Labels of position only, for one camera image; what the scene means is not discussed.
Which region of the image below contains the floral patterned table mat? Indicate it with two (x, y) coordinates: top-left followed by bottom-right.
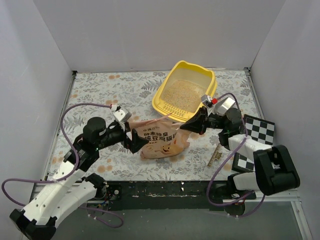
(46, 70), (261, 181)

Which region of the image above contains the yellow plastic litter box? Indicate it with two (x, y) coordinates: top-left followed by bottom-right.
(152, 60), (218, 123)

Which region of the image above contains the gold brown bookmark strip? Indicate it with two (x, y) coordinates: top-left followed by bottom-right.
(207, 143), (222, 168)

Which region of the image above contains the pink cat litter bag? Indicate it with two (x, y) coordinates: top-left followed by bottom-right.
(129, 115), (191, 159)

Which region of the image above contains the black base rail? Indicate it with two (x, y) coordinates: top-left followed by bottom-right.
(86, 180), (246, 215)

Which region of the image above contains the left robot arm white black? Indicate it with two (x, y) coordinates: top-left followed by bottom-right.
(9, 117), (148, 240)

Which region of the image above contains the silver metal scoop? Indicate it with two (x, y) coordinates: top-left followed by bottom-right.
(213, 97), (236, 116)

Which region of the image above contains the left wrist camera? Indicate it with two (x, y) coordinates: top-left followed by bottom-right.
(110, 104), (132, 130)

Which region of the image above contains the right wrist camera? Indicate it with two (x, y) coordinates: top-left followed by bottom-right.
(201, 94), (218, 108)

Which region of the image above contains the black white checkerboard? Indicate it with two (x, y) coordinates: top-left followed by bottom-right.
(231, 114), (275, 173)

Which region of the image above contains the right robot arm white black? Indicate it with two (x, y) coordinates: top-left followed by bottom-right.
(180, 107), (301, 199)

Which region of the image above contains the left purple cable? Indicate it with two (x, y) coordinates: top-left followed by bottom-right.
(1, 102), (125, 229)

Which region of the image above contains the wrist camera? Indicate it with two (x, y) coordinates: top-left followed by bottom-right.
(201, 94), (218, 108)
(110, 104), (132, 130)

